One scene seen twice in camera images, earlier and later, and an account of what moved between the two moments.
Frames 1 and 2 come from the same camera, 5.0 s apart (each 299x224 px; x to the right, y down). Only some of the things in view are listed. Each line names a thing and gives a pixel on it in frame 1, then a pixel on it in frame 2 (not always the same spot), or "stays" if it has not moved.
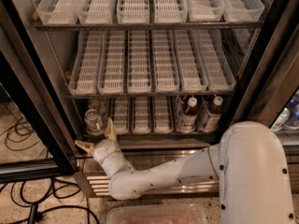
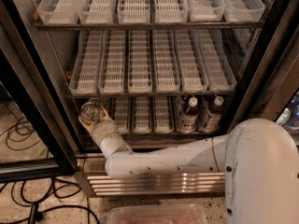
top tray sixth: [240, 3] stays
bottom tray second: [121, 114] stays
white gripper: [104, 150] to [104, 129]
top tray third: [133, 7] stays
